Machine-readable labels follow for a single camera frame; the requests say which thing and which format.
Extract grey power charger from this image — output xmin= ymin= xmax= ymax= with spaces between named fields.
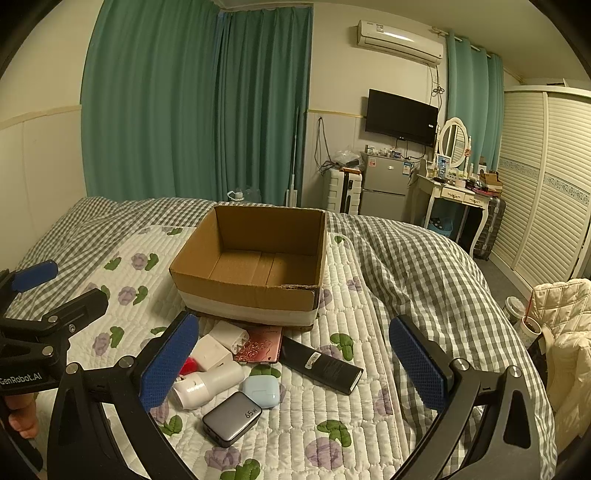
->
xmin=202 ymin=391 xmax=263 ymax=449

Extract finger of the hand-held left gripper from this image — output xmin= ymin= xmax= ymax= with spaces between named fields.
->
xmin=0 ymin=288 xmax=110 ymax=360
xmin=0 ymin=260 xmax=59 ymax=319

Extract black remote control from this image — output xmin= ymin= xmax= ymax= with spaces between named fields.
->
xmin=280 ymin=335 xmax=365 ymax=397

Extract pink patterned card case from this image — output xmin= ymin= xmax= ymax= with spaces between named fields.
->
xmin=233 ymin=326 xmax=284 ymax=365

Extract light green window curtain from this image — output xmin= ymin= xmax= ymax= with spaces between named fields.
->
xmin=444 ymin=32 xmax=505 ymax=175

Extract white suitcase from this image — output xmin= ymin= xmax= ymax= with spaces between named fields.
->
xmin=322 ymin=168 xmax=365 ymax=216

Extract white louvred wardrobe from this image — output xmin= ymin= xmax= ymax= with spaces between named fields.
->
xmin=488 ymin=84 xmax=591 ymax=297

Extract dark suitcase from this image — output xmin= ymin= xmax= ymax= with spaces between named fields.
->
xmin=473 ymin=196 xmax=507 ymax=262

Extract light blue earbuds case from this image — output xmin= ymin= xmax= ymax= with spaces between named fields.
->
xmin=242 ymin=377 xmax=284 ymax=409

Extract wide green curtain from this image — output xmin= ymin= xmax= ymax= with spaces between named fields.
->
xmin=81 ymin=0 xmax=228 ymax=202

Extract dark wall cables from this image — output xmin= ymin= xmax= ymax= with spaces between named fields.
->
xmin=315 ymin=115 xmax=334 ymax=175

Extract small brown box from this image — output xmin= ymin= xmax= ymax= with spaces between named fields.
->
xmin=477 ymin=171 xmax=504 ymax=193

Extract brown cardboard box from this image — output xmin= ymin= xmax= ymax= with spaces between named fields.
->
xmin=169 ymin=204 xmax=328 ymax=331

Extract white floral quilt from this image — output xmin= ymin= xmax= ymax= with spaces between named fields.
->
xmin=9 ymin=224 xmax=428 ymax=480

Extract clear plastic bag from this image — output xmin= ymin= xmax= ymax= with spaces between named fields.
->
xmin=332 ymin=149 xmax=363 ymax=169

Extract narrow green curtain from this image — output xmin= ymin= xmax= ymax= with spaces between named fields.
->
xmin=214 ymin=9 xmax=310 ymax=208

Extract white oval mirror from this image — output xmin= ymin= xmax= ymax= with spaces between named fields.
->
xmin=437 ymin=117 xmax=468 ymax=170

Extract white mop pole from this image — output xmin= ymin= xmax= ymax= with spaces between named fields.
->
xmin=285 ymin=107 xmax=301 ymax=208

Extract person's left hand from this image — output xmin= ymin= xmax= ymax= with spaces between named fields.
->
xmin=6 ymin=395 xmax=40 ymax=439

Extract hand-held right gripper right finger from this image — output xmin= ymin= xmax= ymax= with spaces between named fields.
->
xmin=389 ymin=315 xmax=542 ymax=480

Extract white cylindrical bottle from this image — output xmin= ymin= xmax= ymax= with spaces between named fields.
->
xmin=172 ymin=361 xmax=246 ymax=411

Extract white air conditioner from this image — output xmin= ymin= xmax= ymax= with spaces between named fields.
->
xmin=356 ymin=19 xmax=445 ymax=66

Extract white cup with dark drink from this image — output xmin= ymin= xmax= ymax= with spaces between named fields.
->
xmin=519 ymin=316 xmax=546 ymax=348

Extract silver small fridge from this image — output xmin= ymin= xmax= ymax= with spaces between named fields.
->
xmin=359 ymin=152 xmax=417 ymax=223

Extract white cube charger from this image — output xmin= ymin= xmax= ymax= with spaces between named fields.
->
xmin=190 ymin=335 xmax=233 ymax=373

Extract cream quilted jacket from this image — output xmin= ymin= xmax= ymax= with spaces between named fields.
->
xmin=526 ymin=278 xmax=591 ymax=462

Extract white dressing table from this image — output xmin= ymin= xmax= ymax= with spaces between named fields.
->
xmin=412 ymin=159 xmax=493 ymax=256

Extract black wall television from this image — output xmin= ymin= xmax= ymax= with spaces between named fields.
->
xmin=365 ymin=89 xmax=440 ymax=144

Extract white plug adapter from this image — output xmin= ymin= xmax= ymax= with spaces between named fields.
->
xmin=210 ymin=320 xmax=250 ymax=354

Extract blue basket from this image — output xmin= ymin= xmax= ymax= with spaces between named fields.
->
xmin=427 ymin=216 xmax=456 ymax=236

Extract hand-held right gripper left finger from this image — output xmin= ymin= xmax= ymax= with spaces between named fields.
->
xmin=46 ymin=311 xmax=200 ymax=480

